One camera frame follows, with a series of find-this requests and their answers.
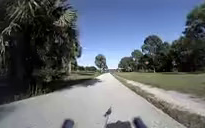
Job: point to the robot's own part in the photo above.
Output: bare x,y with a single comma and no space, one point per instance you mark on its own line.
139,123
68,124

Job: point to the sandy gravel strip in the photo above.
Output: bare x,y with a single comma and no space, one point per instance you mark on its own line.
190,104

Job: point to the clump of palm trees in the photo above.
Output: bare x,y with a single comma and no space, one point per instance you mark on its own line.
33,40

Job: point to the rough grass verge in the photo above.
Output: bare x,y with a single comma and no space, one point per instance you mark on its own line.
79,77

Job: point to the distant palm tree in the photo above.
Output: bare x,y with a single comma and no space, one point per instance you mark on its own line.
100,61

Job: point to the row of dark trees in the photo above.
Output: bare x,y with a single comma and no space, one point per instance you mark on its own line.
193,50

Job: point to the mown green grass field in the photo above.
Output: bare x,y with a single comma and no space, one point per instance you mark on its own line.
176,81

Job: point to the pale concrete path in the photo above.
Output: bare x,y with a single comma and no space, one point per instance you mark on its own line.
90,100

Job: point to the distant row of trees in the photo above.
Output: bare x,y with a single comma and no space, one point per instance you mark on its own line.
88,68

